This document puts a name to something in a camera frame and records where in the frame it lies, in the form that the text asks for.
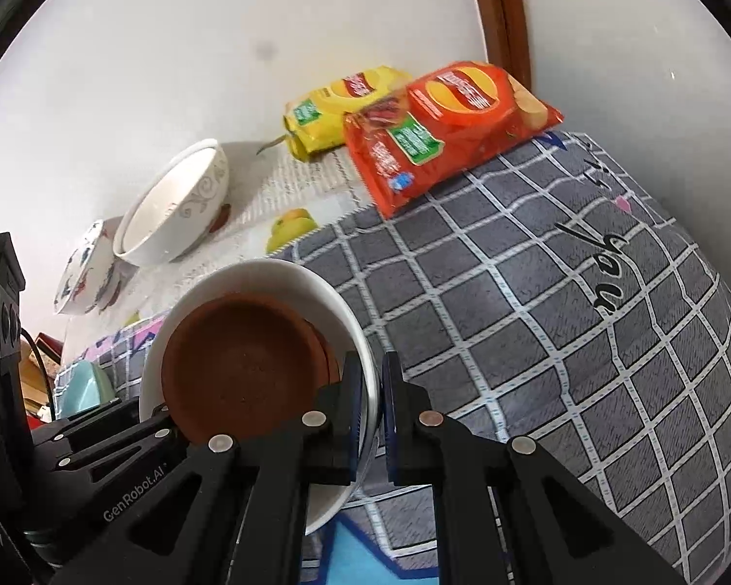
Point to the blue floral white bowl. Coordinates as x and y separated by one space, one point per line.
82 280

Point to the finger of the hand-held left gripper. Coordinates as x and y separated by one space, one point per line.
128 442
85 423

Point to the brown clay saucer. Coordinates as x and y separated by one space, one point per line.
243 359

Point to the lace fruit-print tablecloth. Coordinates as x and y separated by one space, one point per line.
250 207

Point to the brown box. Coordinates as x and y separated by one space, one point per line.
31 381

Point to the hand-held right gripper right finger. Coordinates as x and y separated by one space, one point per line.
393 414

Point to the yellow chip bag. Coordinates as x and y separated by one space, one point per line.
329 109

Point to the red object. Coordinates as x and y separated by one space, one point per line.
36 422

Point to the teal square plate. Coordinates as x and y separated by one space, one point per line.
82 387

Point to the brown wooden door frame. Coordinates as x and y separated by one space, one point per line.
499 12

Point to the red chip bag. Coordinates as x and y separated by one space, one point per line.
451 134

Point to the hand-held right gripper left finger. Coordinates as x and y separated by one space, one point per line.
347 414

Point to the plain white bowl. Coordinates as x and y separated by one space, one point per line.
317 292

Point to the large white grey-patterned bowl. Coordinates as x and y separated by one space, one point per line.
201 195

